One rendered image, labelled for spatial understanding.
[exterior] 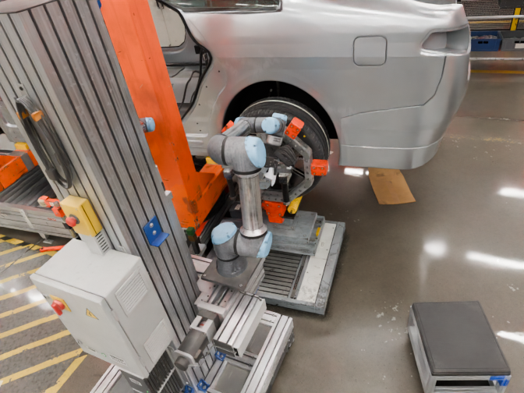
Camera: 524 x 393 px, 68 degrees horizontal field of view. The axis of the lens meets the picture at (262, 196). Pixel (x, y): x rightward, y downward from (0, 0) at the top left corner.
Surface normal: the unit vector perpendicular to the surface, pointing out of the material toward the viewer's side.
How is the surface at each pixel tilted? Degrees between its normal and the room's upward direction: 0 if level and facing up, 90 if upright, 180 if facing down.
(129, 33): 90
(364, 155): 90
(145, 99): 90
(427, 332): 0
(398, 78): 90
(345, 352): 0
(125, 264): 0
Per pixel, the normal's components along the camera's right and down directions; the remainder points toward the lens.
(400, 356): -0.13, -0.79
